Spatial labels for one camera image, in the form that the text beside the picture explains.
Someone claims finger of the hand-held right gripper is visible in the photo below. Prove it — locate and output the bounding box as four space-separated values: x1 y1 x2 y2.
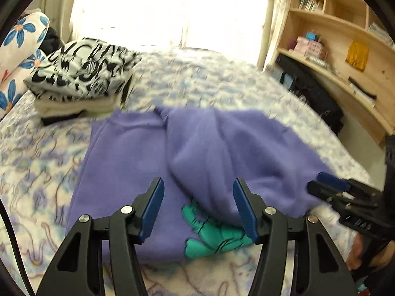
307 181 377 209
316 172 383 198

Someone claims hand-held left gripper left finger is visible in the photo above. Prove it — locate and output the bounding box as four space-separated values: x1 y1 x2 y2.
34 177 165 296

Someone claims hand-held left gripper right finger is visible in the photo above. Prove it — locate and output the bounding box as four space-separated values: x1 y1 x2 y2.
232 177 358 296

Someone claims purple hoodie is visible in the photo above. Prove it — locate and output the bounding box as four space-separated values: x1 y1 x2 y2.
65 106 340 261

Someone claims person's right hand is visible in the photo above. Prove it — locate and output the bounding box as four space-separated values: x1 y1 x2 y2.
346 234 369 272

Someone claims black bag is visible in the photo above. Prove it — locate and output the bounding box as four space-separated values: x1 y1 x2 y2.
276 54 345 135

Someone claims yellow pouch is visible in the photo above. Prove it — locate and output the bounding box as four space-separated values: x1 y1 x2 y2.
346 41 369 71

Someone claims cream folded cloth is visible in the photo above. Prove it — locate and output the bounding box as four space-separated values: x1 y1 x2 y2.
33 77 133 118

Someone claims stack of pink boxes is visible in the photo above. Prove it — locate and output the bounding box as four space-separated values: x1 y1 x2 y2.
288 31 328 60

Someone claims wooden bookshelf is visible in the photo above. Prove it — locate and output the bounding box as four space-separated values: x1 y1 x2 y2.
264 0 395 145

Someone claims row of books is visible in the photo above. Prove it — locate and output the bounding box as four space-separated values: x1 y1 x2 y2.
298 0 323 13
367 21 395 47

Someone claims black and white patterned cloth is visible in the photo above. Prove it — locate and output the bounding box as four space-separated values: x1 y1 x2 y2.
24 37 142 102

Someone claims floral sheer curtain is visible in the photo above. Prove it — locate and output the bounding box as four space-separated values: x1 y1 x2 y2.
257 0 291 68

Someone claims dark cloth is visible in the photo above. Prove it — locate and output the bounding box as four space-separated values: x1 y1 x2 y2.
43 26 62 53

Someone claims blue flower print pillow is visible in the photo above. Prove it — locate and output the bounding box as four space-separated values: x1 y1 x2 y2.
0 12 50 119

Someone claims black cable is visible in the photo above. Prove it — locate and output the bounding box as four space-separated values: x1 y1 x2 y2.
0 200 34 296

